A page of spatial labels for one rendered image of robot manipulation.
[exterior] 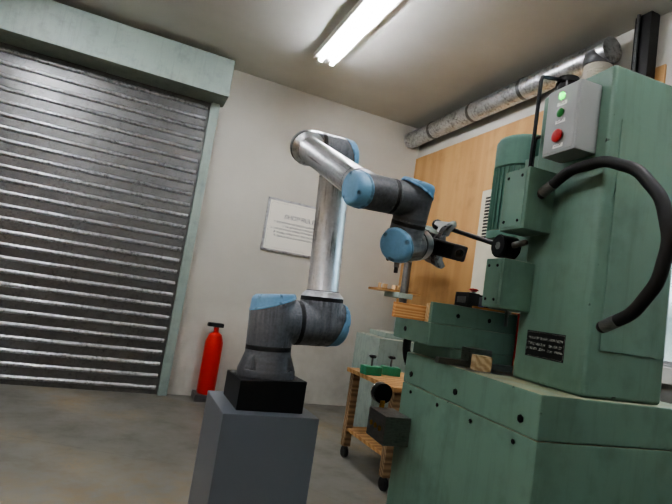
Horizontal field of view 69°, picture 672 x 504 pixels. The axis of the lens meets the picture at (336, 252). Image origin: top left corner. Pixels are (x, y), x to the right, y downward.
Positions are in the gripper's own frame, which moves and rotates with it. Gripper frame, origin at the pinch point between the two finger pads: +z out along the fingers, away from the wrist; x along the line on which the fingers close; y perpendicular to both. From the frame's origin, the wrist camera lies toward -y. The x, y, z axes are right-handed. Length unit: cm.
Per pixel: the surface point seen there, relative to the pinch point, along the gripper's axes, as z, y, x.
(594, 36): 183, 14, -122
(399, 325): -18.4, 1.9, 25.1
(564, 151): -31, -29, -31
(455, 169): 255, 102, -31
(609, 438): -37, -56, 23
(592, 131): -29, -33, -37
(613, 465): -36, -58, 28
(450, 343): -24.5, -15.8, 21.9
